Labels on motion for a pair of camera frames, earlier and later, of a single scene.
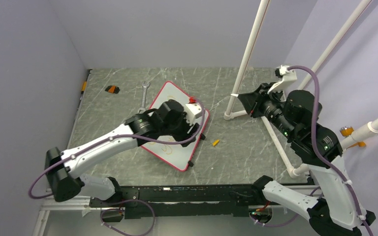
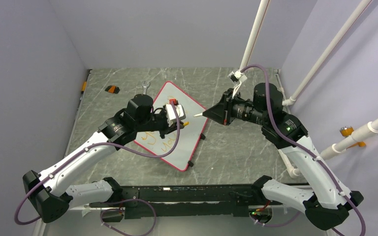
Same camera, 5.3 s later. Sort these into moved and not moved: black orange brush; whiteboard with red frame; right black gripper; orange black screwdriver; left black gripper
Moved: left black gripper; right black gripper
Not moved: orange black screwdriver; black orange brush; whiteboard with red frame
